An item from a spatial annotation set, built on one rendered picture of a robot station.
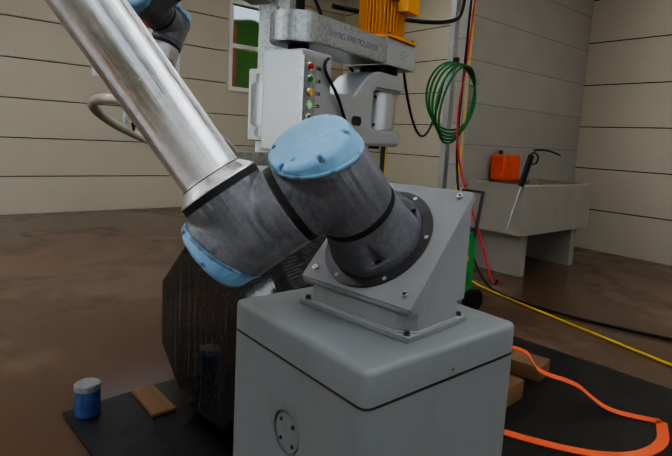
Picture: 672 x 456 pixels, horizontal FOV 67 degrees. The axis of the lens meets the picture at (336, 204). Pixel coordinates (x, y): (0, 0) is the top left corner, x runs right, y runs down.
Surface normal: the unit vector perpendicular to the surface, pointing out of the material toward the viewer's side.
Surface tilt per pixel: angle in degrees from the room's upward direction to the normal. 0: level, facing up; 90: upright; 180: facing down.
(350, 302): 90
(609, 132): 90
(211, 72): 90
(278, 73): 90
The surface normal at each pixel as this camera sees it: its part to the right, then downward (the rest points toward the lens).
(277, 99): -0.58, 0.07
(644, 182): -0.77, 0.04
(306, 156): -0.40, -0.69
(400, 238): 0.41, 0.02
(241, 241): 0.06, 0.19
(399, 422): 0.63, 0.13
